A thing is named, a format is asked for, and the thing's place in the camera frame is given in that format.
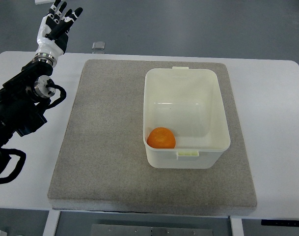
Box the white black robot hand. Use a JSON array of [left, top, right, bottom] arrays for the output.
[[36, 0, 83, 59]]

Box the orange fruit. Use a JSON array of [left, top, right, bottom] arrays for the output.
[[147, 127, 176, 149]]

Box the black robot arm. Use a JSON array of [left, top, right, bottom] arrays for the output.
[[0, 53, 66, 184]]

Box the white plastic box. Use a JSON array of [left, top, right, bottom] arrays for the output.
[[143, 67, 231, 169]]

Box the white floor object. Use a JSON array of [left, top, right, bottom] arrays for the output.
[[34, 0, 53, 5]]

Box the small clear plastic piece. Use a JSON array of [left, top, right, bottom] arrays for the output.
[[92, 41, 105, 51]]

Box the grey foam mat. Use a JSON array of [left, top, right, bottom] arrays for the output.
[[48, 59, 257, 215]]

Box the white table leg left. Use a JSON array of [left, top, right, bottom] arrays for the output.
[[43, 210, 60, 236]]

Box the white table leg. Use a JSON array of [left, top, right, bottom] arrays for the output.
[[43, 210, 60, 236], [230, 218, 244, 236]]

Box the white table leg right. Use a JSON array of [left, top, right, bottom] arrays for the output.
[[230, 218, 244, 236]]

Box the black label strip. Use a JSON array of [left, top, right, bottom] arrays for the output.
[[261, 219, 299, 227]]

